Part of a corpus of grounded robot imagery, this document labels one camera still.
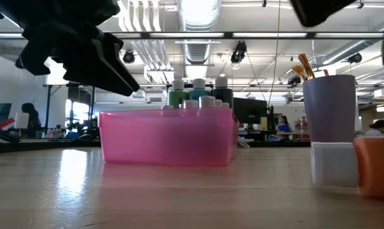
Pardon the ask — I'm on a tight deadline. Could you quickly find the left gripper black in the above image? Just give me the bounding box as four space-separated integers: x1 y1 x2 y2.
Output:
6 0 141 97

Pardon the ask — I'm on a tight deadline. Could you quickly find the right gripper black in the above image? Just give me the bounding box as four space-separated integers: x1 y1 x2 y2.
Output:
288 0 359 28

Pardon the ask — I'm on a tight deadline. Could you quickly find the green paint bottle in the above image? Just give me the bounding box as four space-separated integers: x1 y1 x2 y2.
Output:
166 79 190 109

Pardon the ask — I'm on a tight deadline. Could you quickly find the pink plastic tray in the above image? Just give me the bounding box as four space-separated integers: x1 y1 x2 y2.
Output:
98 107 241 168

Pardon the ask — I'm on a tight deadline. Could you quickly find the large teal paint bottle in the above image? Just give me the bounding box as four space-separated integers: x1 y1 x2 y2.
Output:
188 78 211 108

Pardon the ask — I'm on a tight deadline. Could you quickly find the purple plastic cup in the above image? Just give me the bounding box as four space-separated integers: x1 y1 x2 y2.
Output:
302 74 357 144

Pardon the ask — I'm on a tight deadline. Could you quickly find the reddish brown paint bottle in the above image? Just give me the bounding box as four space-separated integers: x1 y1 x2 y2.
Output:
198 95 217 109

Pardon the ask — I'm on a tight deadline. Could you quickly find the grey paint bottle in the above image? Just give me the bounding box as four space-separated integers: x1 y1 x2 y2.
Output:
210 76 235 109

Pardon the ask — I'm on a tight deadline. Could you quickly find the orange paint bottle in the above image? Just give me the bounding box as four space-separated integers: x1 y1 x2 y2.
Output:
310 135 384 200

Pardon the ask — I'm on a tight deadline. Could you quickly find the black ceiling spotlight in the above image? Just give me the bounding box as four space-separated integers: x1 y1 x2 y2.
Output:
348 52 364 64
122 50 136 64

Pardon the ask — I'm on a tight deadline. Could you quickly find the grey metal pipe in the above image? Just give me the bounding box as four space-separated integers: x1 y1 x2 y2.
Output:
320 18 384 66

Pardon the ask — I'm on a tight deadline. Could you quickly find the person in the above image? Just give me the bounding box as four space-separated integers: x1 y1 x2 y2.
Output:
21 102 42 138
360 119 384 138
276 114 294 134

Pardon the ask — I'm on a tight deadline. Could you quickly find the white box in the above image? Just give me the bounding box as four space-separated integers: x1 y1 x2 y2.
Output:
13 111 31 130

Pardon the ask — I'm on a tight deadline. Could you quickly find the red and black bar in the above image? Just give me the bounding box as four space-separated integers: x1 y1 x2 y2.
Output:
0 117 20 143

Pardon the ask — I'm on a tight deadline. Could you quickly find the black computer monitor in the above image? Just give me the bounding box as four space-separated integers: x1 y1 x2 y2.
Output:
233 97 269 125

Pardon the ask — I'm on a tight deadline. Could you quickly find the black overhead camera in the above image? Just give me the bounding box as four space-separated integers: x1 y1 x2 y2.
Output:
230 40 248 64

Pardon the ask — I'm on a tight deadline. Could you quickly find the black overhead frame beam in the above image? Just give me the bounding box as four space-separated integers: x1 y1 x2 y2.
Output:
0 31 384 40

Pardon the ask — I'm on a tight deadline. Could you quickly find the black metal table frame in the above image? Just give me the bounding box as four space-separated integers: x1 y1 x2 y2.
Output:
0 138 311 154

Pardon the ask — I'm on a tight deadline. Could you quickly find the silver ceiling air duct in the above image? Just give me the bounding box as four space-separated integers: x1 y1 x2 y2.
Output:
177 0 223 64

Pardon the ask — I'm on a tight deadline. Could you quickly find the white lamp cable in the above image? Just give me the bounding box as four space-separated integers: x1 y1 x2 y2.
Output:
238 135 255 149

